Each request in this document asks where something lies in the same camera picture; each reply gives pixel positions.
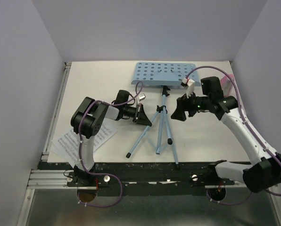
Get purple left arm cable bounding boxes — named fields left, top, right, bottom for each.
left=78, top=81, right=143, bottom=208

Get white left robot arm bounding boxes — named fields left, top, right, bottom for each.
left=71, top=90, right=152, bottom=186

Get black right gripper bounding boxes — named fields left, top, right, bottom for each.
left=170, top=89, right=211, bottom=121

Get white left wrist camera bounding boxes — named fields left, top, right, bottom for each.
left=137, top=93, right=146, bottom=102

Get aluminium frame rail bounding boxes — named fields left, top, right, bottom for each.
left=15, top=62, right=72, bottom=226

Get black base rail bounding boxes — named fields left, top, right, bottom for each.
left=36, top=161, right=266, bottom=197

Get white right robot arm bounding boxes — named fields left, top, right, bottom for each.
left=171, top=76, right=281, bottom=193

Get pink metronome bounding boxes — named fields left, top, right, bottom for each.
left=220, top=74, right=234, bottom=97

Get blue music stand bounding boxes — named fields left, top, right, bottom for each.
left=126, top=62, right=200, bottom=169

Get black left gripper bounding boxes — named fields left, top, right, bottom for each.
left=123, top=103, right=152, bottom=126

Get sheet music pages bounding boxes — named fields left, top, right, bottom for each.
left=51, top=122, right=119, bottom=167

